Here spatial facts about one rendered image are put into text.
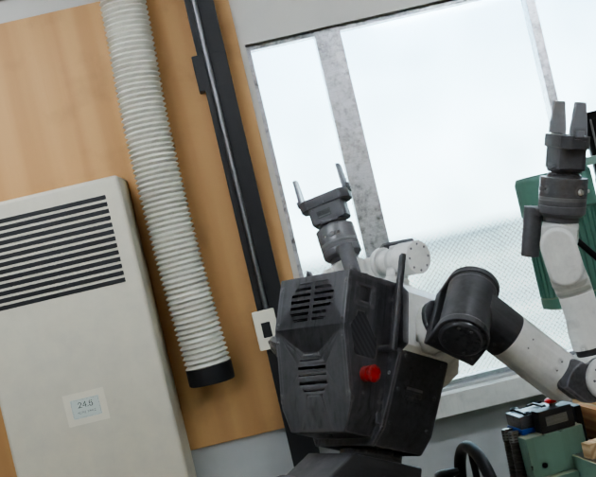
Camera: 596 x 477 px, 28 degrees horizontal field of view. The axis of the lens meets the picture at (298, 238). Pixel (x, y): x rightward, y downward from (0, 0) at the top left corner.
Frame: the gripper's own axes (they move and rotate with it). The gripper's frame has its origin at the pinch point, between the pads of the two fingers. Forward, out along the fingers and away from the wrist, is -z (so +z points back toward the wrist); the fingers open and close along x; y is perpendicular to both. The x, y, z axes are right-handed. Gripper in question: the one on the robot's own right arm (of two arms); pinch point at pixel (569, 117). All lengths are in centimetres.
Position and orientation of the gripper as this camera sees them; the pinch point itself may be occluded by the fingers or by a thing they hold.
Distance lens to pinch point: 225.4
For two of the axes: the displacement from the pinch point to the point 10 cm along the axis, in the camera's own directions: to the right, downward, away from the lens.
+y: 9.9, 0.3, 1.4
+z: -0.4, 9.9, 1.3
